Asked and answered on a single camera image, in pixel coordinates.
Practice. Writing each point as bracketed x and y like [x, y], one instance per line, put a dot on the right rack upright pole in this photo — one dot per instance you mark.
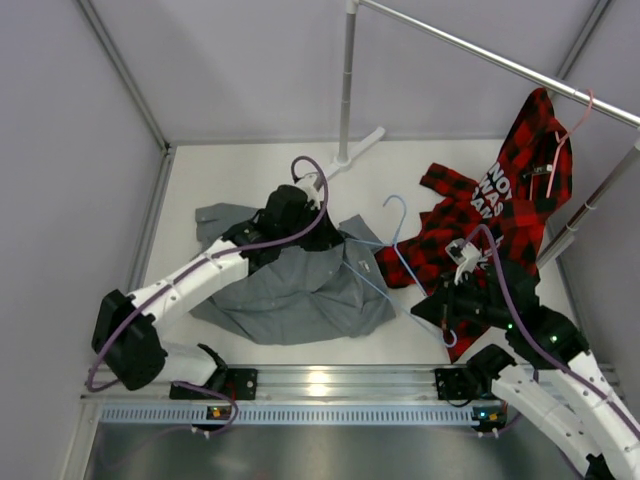
[567, 234]

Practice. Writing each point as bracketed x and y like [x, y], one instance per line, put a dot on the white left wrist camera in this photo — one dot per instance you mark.
[311, 184]

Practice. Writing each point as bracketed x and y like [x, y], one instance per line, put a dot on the aluminium mounting rail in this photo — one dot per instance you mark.
[295, 384]

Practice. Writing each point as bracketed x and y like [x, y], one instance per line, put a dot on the slotted grey cable duct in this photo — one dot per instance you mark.
[361, 415]

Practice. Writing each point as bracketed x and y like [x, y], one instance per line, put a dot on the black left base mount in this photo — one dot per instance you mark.
[235, 383]

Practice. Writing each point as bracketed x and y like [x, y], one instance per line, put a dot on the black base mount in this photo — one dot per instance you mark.
[454, 384]
[235, 383]

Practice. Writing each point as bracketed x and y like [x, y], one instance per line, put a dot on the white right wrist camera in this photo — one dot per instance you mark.
[465, 255]

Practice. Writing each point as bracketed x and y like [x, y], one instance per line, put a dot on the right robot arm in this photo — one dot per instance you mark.
[547, 371]

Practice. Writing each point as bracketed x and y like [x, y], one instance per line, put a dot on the grey rack upright pole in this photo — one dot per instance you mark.
[349, 42]

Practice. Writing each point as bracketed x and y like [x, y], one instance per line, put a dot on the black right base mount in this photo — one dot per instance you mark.
[454, 384]

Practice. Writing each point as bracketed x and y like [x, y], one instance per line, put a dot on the red black plaid shirt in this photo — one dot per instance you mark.
[530, 180]

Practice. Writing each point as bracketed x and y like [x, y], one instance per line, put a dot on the grey button-up shirt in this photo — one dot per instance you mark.
[305, 297]

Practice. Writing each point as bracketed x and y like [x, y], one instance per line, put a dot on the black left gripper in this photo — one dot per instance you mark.
[327, 236]

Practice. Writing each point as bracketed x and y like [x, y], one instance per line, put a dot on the light blue wire hanger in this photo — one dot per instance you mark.
[449, 339]

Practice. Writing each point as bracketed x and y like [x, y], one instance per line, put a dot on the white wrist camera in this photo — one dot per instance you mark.
[465, 255]
[311, 184]

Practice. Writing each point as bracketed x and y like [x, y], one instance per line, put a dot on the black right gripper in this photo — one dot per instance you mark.
[440, 305]

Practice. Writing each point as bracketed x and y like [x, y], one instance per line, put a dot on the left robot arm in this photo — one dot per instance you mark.
[129, 331]

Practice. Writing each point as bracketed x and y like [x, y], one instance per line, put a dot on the silver garment rack rail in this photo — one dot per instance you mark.
[555, 85]

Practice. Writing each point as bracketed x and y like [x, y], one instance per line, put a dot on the white rack base foot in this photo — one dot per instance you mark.
[342, 163]

